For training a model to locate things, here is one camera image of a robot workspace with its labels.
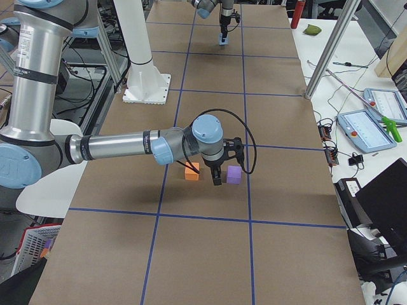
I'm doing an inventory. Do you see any orange foam block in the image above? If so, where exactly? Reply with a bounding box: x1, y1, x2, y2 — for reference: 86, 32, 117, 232
184, 162, 200, 181

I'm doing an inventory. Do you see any near teach pendant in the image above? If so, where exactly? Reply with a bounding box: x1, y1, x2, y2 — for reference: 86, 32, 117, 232
337, 110, 397, 153

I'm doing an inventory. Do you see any red water bottle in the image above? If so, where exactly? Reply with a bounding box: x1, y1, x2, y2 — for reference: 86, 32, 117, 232
290, 0, 306, 29

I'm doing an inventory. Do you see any aluminium frame post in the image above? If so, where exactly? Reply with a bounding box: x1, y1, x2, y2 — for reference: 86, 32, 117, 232
304, 0, 361, 100

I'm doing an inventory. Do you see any teach pendant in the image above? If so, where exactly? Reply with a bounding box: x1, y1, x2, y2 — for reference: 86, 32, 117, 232
337, 110, 397, 153
363, 88, 406, 123

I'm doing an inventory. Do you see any black laptop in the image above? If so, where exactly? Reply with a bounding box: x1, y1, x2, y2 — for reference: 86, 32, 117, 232
356, 158, 406, 254

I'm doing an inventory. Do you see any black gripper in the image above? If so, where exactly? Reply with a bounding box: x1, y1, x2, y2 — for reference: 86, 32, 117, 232
219, 14, 231, 43
203, 156, 224, 186

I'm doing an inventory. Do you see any white perforated basket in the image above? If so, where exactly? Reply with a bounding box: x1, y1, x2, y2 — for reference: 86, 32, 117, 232
11, 224, 61, 276

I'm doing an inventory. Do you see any far teach pendant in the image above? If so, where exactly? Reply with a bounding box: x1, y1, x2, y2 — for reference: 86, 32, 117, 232
363, 88, 406, 123

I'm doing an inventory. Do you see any white chair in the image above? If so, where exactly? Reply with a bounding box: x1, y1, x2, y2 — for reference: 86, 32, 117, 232
1, 119, 86, 218

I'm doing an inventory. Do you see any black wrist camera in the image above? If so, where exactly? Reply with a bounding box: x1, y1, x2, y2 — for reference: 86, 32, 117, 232
231, 11, 240, 24
223, 137, 245, 168

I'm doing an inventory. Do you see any light blue foam block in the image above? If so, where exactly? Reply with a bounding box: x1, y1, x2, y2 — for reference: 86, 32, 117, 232
218, 33, 229, 46

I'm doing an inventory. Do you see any black power adapter box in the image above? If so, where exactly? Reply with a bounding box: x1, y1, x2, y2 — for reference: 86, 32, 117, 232
334, 178, 364, 227

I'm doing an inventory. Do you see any green strap smartwatch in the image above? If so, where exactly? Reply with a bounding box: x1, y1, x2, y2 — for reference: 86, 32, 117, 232
332, 62, 369, 69

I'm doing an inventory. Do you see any purple foam block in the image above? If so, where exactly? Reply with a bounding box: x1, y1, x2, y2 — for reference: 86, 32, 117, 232
226, 165, 242, 184

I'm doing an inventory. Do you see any olive green pouch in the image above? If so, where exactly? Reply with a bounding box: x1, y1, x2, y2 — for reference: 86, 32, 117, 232
303, 24, 322, 36

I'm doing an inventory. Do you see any green handled reacher grabber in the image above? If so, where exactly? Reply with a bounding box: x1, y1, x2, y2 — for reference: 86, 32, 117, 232
326, 69, 406, 143

